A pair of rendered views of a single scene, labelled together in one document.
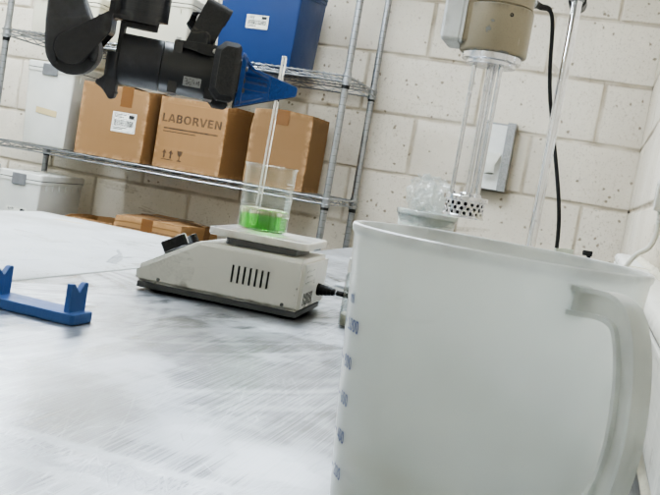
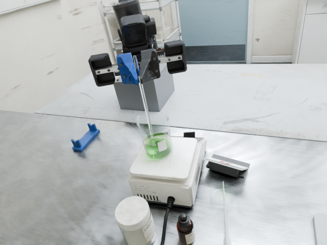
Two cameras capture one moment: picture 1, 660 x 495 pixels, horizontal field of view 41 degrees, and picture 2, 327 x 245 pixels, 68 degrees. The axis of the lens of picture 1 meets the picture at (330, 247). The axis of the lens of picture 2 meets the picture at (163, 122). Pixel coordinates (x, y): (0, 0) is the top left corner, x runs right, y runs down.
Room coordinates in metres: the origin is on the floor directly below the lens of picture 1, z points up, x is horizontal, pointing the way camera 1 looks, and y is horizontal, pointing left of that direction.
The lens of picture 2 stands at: (1.15, -0.30, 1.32)
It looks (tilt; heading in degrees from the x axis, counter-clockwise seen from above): 34 degrees down; 101
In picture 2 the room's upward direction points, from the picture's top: 11 degrees counter-clockwise
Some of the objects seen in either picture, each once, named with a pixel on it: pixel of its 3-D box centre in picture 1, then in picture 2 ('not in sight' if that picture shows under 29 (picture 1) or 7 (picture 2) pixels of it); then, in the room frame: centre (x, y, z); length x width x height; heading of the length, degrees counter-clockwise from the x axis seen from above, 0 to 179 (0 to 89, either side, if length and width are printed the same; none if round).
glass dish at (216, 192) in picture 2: not in sight; (223, 195); (1.18, 0.03, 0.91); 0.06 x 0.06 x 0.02
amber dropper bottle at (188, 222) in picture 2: not in sight; (185, 226); (1.10, -0.06, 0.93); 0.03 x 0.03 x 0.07
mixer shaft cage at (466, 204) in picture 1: (476, 137); not in sight; (1.38, -0.19, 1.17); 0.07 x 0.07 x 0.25
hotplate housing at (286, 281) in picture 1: (244, 268); (171, 162); (1.07, 0.10, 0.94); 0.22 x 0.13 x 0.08; 79
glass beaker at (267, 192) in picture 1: (265, 200); (154, 136); (1.05, 0.08, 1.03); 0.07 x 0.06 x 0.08; 161
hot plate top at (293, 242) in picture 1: (270, 237); (165, 155); (1.06, 0.07, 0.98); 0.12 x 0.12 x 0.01; 79
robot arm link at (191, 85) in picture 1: (197, 73); (138, 58); (1.02, 0.18, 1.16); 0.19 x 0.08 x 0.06; 10
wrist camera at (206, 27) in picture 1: (202, 28); (137, 32); (1.03, 0.19, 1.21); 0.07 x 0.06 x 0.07; 13
